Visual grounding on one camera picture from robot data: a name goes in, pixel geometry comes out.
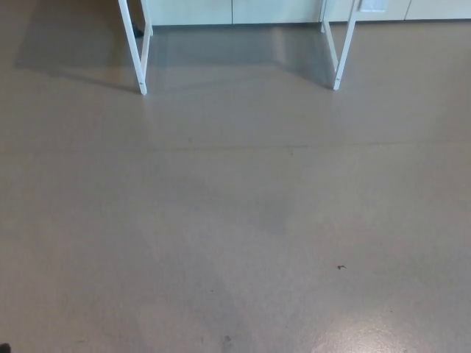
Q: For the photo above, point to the black robot foot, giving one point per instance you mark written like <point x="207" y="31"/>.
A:
<point x="4" y="348"/>

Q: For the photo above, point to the white desk leg frame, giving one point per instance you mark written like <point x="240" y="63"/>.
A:
<point x="134" y="55"/>
<point x="344" y="55"/>

